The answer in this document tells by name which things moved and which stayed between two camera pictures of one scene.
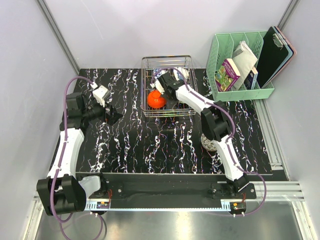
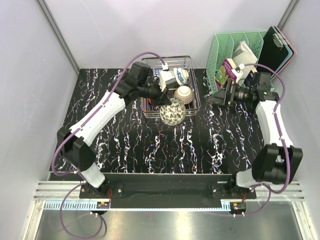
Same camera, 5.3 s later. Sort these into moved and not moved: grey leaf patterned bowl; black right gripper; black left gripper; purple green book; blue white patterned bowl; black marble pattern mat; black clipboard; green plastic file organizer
Moved: black left gripper; black right gripper; grey leaf patterned bowl
Not moved: green plastic file organizer; purple green book; black marble pattern mat; black clipboard; blue white patterned bowl
